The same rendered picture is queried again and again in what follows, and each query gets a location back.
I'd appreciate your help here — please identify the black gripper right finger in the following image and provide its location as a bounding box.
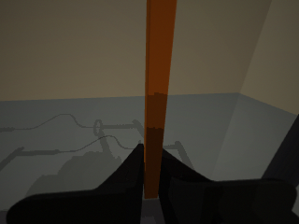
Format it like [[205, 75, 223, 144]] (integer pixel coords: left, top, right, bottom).
[[158, 149, 297, 224]]

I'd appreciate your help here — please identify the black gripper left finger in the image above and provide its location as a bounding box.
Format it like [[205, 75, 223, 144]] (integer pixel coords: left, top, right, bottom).
[[6, 144, 144, 224]]

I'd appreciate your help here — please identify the orange handle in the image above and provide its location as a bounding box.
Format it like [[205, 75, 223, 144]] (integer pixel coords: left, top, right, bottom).
[[144, 0, 177, 199]]

